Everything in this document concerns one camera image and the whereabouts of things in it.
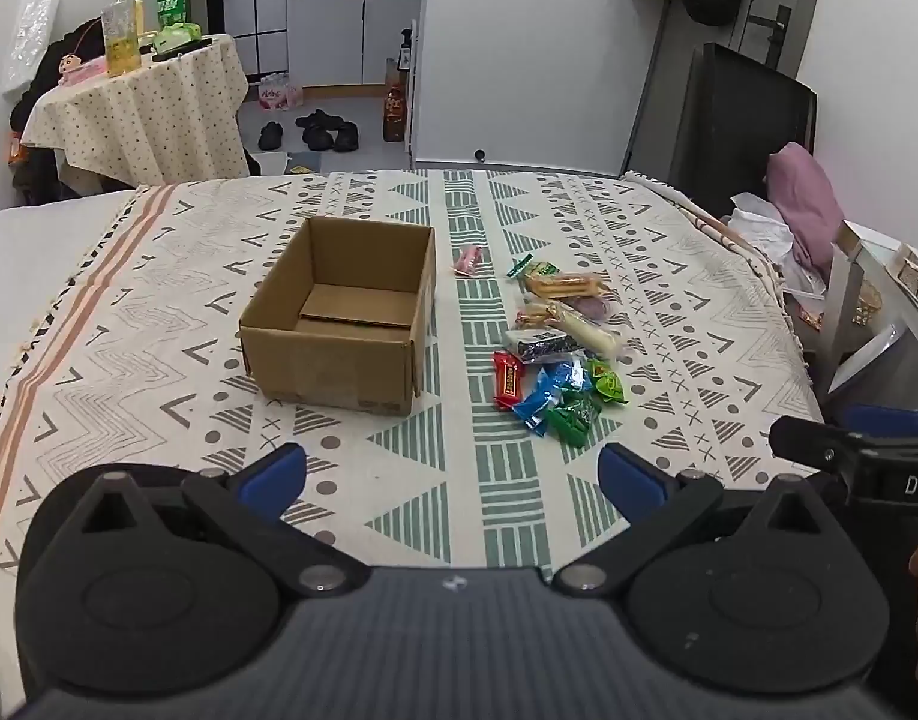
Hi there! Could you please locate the dark green plum pack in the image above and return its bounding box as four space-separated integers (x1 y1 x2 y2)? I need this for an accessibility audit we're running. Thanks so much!
544 390 601 449

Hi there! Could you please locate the blue snack pack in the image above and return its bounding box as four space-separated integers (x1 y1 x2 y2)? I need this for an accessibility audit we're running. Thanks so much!
513 356 591 436

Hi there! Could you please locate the long white bread pack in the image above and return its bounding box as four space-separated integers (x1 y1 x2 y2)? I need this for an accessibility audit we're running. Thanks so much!
548 302 622 359

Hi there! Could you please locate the red candy bar pack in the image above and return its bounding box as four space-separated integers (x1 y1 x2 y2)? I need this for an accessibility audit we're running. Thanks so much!
491 351 524 410

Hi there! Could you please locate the white black snack pack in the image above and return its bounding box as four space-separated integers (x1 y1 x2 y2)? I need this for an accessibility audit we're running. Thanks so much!
505 328 581 366

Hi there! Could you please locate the small mixed nut pack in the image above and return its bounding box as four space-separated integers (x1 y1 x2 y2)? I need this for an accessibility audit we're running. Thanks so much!
514 301 562 328

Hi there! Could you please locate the orange biscuit pack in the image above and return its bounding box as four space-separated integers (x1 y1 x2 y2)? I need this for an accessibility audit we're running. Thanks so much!
524 273 609 301

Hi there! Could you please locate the green round cracker pack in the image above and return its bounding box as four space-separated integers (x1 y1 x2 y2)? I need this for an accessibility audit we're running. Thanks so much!
506 254 560 280

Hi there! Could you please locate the pink orange small snack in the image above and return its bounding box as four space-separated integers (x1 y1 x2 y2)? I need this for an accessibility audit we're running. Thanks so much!
452 245 482 278

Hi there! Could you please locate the light green snack pack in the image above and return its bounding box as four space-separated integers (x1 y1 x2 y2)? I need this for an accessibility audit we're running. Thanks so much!
586 358 626 405

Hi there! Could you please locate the white side table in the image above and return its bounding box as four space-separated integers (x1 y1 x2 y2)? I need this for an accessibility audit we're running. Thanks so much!
814 221 918 403

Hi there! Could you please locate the brown cardboard box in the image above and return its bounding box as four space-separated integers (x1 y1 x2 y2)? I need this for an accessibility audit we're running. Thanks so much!
239 216 436 416

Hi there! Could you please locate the patterned bed blanket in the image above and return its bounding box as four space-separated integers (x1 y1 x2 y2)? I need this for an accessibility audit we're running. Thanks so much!
0 171 820 571

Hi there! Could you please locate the white plastic bag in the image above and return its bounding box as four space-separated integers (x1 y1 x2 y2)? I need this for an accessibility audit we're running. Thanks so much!
727 192 827 301

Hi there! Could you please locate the pink pillow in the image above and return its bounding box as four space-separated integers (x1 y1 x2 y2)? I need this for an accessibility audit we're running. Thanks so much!
767 142 845 280

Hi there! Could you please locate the single black slipper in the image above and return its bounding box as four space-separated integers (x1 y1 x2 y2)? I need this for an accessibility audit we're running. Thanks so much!
257 121 283 151

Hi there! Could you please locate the black slippers pile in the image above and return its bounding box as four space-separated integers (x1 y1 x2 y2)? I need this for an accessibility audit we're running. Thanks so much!
295 109 360 153

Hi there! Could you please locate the round table with dotted cloth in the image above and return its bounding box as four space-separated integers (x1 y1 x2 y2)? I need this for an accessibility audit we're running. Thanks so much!
22 34 249 187

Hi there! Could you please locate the pink water bottle pack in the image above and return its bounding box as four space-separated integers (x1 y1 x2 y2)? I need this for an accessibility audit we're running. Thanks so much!
257 73 303 110

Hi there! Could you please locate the red drink bottle box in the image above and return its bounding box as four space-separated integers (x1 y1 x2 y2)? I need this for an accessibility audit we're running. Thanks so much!
383 59 409 142

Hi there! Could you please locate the green tissue pack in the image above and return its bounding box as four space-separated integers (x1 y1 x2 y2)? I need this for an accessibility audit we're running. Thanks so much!
153 23 202 55

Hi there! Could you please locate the white kitchen cabinet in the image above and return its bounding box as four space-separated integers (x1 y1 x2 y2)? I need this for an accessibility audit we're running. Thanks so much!
287 0 422 88

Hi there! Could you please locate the yellow liquid plastic bottle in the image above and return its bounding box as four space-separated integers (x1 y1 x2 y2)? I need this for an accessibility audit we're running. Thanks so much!
101 0 142 78

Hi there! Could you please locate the green soda bottle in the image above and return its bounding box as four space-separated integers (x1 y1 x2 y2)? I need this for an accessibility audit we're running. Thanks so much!
157 0 187 31

